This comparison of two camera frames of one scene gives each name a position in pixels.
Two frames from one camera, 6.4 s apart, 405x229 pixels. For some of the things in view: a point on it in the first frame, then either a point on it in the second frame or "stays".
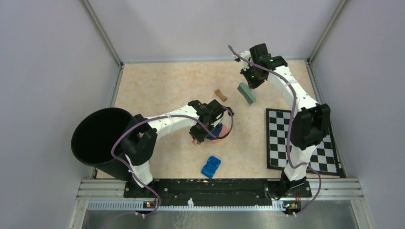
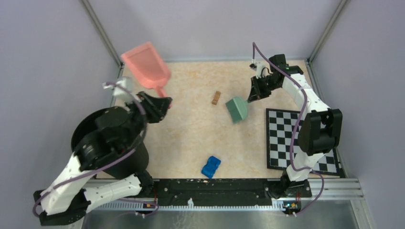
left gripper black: (195, 134) → (157, 106)
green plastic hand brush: (247, 93) → (238, 109)
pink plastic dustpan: (225, 130) → (148, 66)
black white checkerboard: (278, 121) stays
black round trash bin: (92, 137) stays
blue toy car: (210, 168) stays
